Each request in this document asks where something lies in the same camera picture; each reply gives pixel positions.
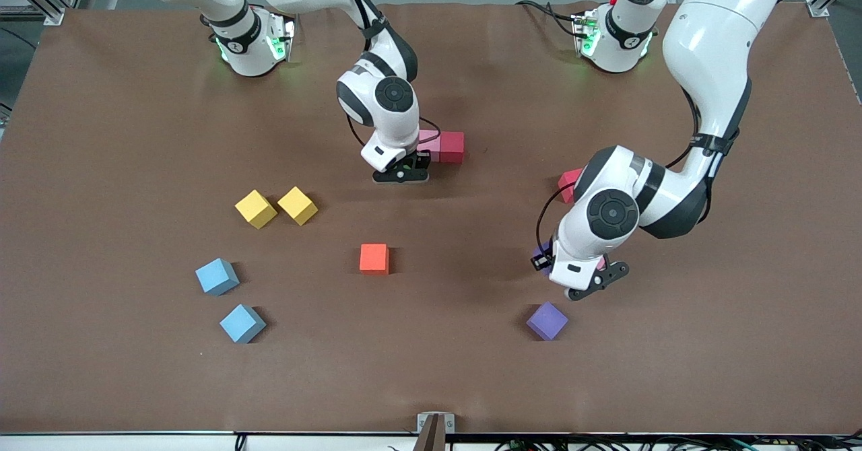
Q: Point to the yellow foam cube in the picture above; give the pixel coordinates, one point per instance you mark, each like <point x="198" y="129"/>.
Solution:
<point x="256" y="209"/>
<point x="297" y="205"/>

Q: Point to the metal pole bracket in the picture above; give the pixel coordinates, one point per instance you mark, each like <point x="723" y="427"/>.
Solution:
<point x="421" y="421"/>

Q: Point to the purple foam cube with dent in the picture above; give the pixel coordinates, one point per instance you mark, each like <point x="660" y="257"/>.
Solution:
<point x="547" y="321"/>

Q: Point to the blue foam cube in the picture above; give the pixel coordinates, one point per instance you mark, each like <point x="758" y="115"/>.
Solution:
<point x="242" y="323"/>
<point x="217" y="276"/>

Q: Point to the red foam cube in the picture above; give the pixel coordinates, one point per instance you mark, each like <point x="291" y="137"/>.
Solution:
<point x="569" y="183"/>
<point x="452" y="147"/>

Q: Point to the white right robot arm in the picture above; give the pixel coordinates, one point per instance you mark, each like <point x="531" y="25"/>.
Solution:
<point x="384" y="128"/>

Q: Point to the brown table mat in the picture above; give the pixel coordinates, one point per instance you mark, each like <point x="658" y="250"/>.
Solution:
<point x="431" y="343"/>

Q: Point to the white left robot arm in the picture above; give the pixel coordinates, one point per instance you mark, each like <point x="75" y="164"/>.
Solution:
<point x="707" y="54"/>

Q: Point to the orange foam cube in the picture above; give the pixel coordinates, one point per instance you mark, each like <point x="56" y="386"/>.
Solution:
<point x="374" y="259"/>

